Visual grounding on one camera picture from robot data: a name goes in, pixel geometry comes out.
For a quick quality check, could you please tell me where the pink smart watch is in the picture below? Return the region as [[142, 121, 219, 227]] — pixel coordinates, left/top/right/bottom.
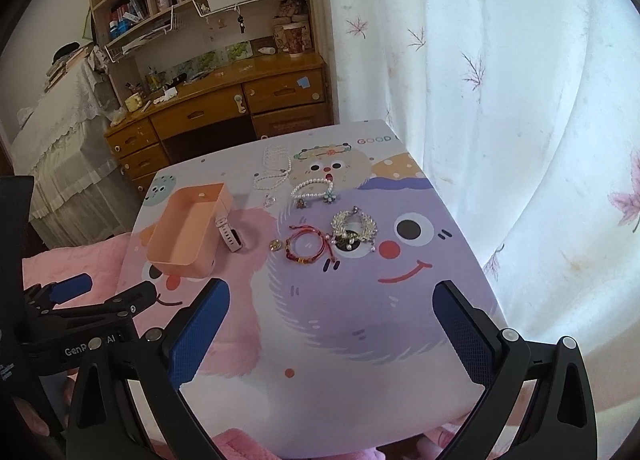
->
[[216, 217, 260, 253]]

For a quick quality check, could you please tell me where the red string bracelet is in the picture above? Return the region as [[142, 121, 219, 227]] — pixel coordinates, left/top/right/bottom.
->
[[269, 223, 331, 266]]

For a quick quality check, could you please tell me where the silver leaf hair comb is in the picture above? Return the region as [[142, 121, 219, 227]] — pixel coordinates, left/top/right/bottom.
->
[[330, 206, 378, 253]]

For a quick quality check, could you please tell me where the pearl bracelet with flowers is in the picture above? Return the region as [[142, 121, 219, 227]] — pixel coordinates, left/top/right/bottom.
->
[[290, 177, 340, 210]]

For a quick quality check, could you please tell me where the pink plastic tray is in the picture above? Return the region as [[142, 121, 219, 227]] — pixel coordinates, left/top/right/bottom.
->
[[146, 183, 233, 279]]

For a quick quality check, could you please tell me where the white lace covered bed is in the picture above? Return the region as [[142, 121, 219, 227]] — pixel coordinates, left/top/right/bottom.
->
[[10, 54, 140, 249]]

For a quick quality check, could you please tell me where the cartoon print table mat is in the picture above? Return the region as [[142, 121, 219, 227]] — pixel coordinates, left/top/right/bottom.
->
[[117, 121, 499, 458]]

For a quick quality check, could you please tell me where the yellow mug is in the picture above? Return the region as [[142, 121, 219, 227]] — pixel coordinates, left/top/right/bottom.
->
[[125, 92, 144, 113]]

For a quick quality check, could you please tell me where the wooden desk with drawers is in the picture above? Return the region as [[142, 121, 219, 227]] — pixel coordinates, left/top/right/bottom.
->
[[105, 52, 333, 197]]

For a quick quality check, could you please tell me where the white floral curtain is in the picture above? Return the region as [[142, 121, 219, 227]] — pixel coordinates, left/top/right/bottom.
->
[[326, 0, 639, 459]]

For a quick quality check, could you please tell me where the red patterned paper cup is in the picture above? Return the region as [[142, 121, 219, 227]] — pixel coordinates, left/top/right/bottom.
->
[[283, 22, 305, 56]]

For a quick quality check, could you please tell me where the long pearl necklace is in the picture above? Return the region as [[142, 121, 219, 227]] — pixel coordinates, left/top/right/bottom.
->
[[252, 144, 293, 193]]

